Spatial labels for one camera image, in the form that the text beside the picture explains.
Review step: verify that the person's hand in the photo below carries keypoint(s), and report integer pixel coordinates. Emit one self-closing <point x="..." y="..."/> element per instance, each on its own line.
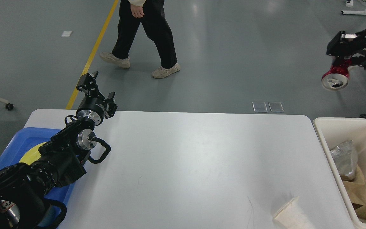
<point x="137" y="11"/>

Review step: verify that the crushed red soda can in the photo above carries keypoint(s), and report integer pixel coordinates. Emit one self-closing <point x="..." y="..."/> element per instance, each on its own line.
<point x="337" y="77"/>

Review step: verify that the beige plastic bin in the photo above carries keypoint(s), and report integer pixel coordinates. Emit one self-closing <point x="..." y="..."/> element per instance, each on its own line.
<point x="333" y="131"/>

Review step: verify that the brown paper bag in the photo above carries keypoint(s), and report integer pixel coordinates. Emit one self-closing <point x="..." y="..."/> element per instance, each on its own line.
<point x="356" y="191"/>

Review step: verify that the blue plastic tray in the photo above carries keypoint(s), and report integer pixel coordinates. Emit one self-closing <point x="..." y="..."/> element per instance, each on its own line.
<point x="21" y="143"/>

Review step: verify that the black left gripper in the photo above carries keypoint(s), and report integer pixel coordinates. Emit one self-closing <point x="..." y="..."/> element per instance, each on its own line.
<point x="94" y="107"/>

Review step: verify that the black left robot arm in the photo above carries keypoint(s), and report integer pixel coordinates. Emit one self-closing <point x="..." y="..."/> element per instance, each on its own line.
<point x="23" y="187"/>

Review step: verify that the white paper cup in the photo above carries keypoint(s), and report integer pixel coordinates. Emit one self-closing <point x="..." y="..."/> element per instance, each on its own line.
<point x="292" y="216"/>

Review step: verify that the aluminium foil tray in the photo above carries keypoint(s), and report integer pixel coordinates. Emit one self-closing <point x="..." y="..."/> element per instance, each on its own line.
<point x="345" y="157"/>

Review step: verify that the yellow plastic plate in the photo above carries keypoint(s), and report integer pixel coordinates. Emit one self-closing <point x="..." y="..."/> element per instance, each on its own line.
<point x="31" y="155"/>

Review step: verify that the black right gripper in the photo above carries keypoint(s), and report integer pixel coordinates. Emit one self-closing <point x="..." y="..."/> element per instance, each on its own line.
<point x="349" y="45"/>

